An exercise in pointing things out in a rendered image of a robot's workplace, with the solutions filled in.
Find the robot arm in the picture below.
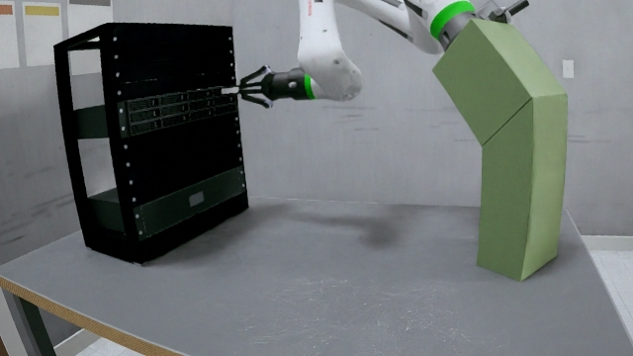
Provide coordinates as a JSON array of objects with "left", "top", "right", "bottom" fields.
[{"left": 287, "top": 0, "right": 529, "bottom": 102}]

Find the black server rack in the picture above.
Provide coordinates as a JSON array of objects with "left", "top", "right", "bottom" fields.
[{"left": 53, "top": 23, "right": 249, "bottom": 267}]

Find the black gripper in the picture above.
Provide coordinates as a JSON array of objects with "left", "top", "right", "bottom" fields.
[{"left": 222, "top": 65, "right": 292, "bottom": 109}]

